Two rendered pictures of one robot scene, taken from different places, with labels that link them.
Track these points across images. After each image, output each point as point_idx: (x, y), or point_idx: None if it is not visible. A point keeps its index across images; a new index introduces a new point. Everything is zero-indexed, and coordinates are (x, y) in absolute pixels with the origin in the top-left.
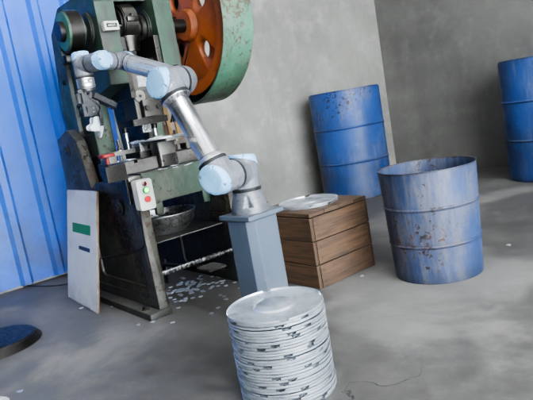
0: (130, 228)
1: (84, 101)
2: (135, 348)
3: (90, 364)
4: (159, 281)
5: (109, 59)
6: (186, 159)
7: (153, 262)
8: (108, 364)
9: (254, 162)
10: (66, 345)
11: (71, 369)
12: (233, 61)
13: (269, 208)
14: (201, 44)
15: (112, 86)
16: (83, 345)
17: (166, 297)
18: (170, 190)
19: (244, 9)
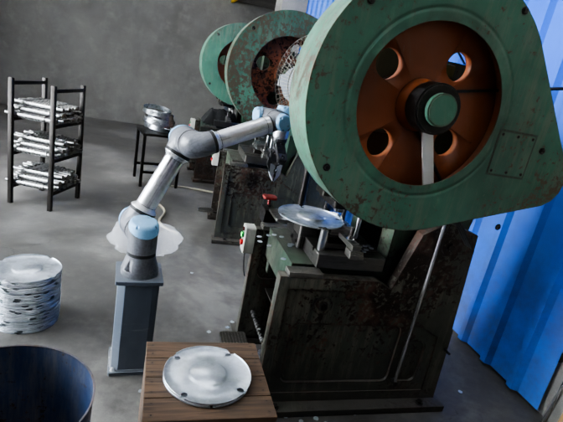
0: None
1: (272, 146)
2: (186, 307)
3: (190, 292)
4: (240, 311)
5: (256, 115)
6: (307, 252)
7: (242, 294)
8: (178, 295)
9: (129, 230)
10: (240, 295)
11: (193, 287)
12: (307, 162)
13: (124, 275)
14: (389, 135)
15: None
16: (229, 299)
17: (238, 326)
18: (272, 259)
19: (302, 90)
